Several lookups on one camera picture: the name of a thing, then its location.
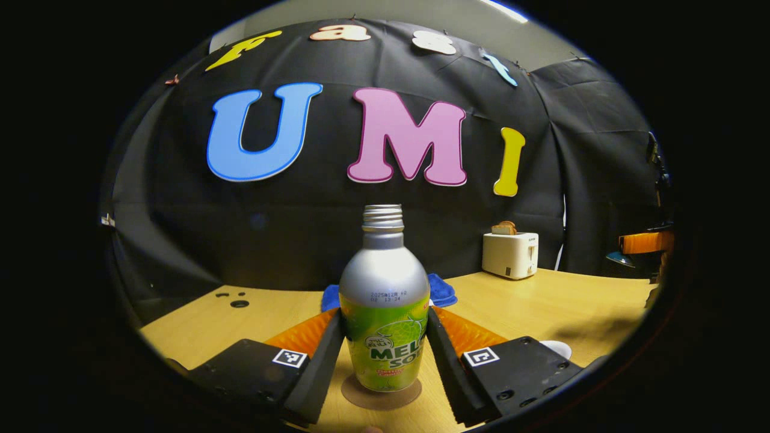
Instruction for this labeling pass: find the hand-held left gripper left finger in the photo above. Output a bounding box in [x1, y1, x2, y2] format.
[185, 307, 347, 428]

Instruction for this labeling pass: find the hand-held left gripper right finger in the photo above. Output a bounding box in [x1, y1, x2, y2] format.
[423, 305, 603, 428]

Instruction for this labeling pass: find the brown round coaster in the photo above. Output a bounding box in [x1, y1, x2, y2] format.
[340, 372, 423, 411]

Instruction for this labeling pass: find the silver green water bottle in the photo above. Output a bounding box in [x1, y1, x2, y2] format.
[338, 203, 431, 393]

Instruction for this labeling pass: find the blue folded towel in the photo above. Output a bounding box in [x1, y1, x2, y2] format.
[320, 273, 458, 313]

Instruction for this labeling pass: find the white toaster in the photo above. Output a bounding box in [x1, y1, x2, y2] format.
[481, 232, 540, 281]

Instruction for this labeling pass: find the black backdrop cloth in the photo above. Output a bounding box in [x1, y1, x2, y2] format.
[101, 17, 670, 325]

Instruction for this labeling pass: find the white cable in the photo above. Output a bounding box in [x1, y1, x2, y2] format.
[555, 191, 570, 272]

